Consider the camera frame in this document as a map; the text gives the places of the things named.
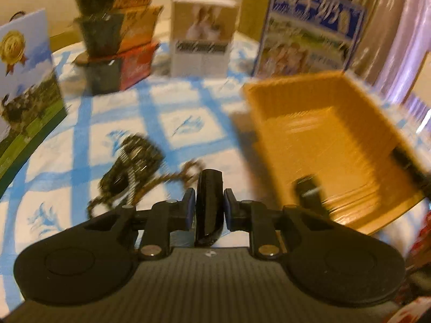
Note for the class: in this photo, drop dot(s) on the pink patterned curtain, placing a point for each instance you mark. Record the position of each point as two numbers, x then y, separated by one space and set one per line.
390 33

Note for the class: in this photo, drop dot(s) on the small dark object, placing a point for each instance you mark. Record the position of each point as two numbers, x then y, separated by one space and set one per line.
308 193

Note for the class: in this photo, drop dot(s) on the blue milk carton box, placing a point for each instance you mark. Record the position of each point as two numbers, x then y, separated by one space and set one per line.
309 30

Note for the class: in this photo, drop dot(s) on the green cow picture box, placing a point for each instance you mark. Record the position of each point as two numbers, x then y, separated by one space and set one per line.
27 91

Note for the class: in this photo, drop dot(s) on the yellow plastic tray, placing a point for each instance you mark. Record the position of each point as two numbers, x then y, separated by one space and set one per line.
323 131

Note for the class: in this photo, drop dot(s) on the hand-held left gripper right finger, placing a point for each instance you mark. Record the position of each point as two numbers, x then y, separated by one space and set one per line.
229 208

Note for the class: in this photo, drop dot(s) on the small white brown box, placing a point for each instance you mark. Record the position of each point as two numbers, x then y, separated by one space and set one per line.
202 37

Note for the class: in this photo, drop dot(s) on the red patterned cloth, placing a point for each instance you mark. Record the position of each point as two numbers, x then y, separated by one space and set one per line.
421 252

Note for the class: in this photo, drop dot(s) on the red instant meal bowl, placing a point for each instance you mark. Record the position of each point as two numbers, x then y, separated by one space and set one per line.
131 67

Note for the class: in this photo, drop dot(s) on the blue checkered tablecloth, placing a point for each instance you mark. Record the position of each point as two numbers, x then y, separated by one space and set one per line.
181 101

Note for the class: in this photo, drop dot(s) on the black bangle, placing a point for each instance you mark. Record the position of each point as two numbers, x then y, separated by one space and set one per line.
208 205

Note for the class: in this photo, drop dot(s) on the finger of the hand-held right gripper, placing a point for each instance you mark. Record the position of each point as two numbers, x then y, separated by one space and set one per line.
407 163

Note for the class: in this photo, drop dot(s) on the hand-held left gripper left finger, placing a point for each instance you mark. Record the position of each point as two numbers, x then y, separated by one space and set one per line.
190 208

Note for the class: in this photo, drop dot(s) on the orange instant meal bowl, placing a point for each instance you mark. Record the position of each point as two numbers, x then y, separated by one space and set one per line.
134 30

